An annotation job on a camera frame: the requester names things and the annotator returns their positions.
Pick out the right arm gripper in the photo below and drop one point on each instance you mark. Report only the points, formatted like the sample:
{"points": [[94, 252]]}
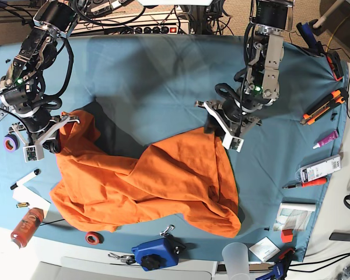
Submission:
{"points": [[47, 138]]}

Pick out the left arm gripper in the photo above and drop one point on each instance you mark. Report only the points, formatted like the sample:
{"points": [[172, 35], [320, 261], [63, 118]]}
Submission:
{"points": [[227, 121]]}

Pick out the orange t-shirt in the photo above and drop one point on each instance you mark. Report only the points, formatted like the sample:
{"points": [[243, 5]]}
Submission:
{"points": [[188, 174]]}

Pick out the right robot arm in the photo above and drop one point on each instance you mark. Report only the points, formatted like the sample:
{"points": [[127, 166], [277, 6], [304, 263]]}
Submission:
{"points": [[22, 88]]}

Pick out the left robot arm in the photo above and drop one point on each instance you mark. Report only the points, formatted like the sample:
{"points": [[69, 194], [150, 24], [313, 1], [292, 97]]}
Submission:
{"points": [[263, 51]]}

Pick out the purple tape roll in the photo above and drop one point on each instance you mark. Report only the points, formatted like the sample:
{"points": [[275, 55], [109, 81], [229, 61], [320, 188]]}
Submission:
{"points": [[11, 143]]}

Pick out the black white marker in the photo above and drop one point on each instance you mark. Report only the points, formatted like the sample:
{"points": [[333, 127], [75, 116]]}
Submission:
{"points": [[25, 179]]}

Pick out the white paper note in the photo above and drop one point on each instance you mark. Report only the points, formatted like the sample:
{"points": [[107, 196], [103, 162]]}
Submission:
{"points": [[22, 194]]}

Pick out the gold AA battery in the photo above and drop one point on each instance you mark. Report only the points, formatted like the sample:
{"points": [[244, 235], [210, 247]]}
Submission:
{"points": [[22, 204]]}

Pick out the black zip tie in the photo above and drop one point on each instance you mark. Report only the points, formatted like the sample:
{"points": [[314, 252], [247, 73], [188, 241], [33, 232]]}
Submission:
{"points": [[55, 221]]}

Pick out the packaged tool set blister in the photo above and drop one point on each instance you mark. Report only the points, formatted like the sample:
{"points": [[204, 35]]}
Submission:
{"points": [[320, 169]]}

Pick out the purple glue tube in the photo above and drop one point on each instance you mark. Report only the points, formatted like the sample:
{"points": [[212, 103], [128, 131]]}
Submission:
{"points": [[327, 139]]}

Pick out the orange black utility knife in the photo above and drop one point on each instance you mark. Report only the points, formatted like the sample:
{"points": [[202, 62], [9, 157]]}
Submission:
{"points": [[329, 102]]}

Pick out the white roll with booklet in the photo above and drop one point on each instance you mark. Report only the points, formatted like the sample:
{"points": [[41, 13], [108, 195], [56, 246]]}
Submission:
{"points": [[293, 216]]}

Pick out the red tape roll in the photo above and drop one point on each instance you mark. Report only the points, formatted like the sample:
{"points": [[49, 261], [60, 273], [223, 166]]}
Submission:
{"points": [[93, 238]]}

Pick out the silver carabiner clip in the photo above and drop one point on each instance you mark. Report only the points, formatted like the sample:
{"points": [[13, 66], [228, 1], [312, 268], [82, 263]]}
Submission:
{"points": [[167, 231]]}

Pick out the small red block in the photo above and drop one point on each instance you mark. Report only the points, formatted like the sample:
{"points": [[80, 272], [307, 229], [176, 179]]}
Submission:
{"points": [[287, 235]]}

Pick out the translucent plastic cup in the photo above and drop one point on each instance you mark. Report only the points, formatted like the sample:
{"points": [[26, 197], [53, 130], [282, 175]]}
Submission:
{"points": [[235, 256]]}

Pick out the white card packet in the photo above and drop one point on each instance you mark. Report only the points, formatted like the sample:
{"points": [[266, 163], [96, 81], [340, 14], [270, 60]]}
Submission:
{"points": [[264, 249]]}

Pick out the white cardboard box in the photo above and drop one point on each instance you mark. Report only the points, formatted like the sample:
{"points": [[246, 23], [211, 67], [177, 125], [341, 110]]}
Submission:
{"points": [[73, 268]]}

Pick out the blue tape measure box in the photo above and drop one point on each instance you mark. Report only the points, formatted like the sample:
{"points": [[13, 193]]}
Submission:
{"points": [[158, 254]]}

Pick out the metal carabiner keys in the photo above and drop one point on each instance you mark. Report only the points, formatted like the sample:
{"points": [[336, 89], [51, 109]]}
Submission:
{"points": [[126, 259]]}

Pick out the blue clamp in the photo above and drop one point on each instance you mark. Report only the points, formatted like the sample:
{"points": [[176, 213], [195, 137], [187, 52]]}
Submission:
{"points": [[279, 270]]}

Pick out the red handled screwdriver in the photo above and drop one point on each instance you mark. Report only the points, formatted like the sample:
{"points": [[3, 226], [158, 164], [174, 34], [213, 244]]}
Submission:
{"points": [[319, 181]]}

